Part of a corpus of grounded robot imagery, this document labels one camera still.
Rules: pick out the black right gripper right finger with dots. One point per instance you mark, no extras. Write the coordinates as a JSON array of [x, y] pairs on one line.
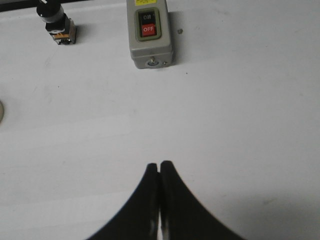
[[183, 217]]

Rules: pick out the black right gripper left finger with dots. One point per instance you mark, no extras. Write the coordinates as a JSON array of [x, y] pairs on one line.
[[138, 219]]

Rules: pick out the grey on-off switch box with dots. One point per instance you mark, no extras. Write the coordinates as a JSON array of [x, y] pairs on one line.
[[149, 34]]

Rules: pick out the light blue desk bell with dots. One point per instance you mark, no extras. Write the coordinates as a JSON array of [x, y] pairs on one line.
[[2, 111]]

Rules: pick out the black rotary selector switch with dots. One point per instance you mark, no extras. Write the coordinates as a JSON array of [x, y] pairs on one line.
[[59, 26]]

